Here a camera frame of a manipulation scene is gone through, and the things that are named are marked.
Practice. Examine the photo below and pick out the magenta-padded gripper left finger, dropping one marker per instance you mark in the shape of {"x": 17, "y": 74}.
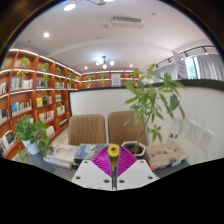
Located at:
{"x": 88, "y": 175}

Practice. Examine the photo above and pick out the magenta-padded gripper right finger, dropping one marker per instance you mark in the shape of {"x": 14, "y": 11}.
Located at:
{"x": 140, "y": 173}

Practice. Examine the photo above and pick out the small yellow charger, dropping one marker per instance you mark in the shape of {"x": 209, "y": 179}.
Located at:
{"x": 113, "y": 151}

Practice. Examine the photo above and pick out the small tree in black pot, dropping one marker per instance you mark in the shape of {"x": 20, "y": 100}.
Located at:
{"x": 140, "y": 149}

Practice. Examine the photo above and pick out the thick dark blue book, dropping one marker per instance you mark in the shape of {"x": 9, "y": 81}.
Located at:
{"x": 86, "y": 150}

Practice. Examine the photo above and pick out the beige hardcover book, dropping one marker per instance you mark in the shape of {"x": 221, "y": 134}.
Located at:
{"x": 166, "y": 158}

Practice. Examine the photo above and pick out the thick white book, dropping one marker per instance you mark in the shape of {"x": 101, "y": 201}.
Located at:
{"x": 65, "y": 152}

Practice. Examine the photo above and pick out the thin white book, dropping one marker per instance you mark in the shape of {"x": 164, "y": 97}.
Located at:
{"x": 56, "y": 162}

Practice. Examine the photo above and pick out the tan upholstered chair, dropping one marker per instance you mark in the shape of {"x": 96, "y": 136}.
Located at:
{"x": 121, "y": 128}
{"x": 86, "y": 130}

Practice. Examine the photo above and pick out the clear printed water bottle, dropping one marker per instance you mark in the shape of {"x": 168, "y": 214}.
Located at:
{"x": 174, "y": 136}

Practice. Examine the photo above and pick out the leafy plant in white pot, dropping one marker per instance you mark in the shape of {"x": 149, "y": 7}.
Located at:
{"x": 31, "y": 146}

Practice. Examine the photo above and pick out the white poster on shelf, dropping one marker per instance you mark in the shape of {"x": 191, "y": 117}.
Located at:
{"x": 115, "y": 80}

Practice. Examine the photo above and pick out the orange wooden bookshelf unit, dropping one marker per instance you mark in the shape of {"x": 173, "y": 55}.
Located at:
{"x": 23, "y": 96}

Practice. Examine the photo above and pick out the multi-bulb ceiling lamp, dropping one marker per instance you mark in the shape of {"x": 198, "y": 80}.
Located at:
{"x": 104, "y": 63}

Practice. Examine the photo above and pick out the white sign on partition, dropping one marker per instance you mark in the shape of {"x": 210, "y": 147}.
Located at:
{"x": 180, "y": 65}

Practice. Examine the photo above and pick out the white window curtain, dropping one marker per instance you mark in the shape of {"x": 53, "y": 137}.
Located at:
{"x": 210, "y": 66}

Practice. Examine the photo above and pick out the ceiling air vent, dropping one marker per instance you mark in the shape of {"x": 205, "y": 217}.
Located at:
{"x": 126, "y": 21}

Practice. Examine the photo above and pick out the recessed ceiling lights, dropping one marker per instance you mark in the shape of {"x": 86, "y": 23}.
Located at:
{"x": 69, "y": 7}

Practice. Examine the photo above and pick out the white wall socket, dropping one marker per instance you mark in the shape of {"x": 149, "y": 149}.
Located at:
{"x": 206, "y": 140}
{"x": 193, "y": 131}

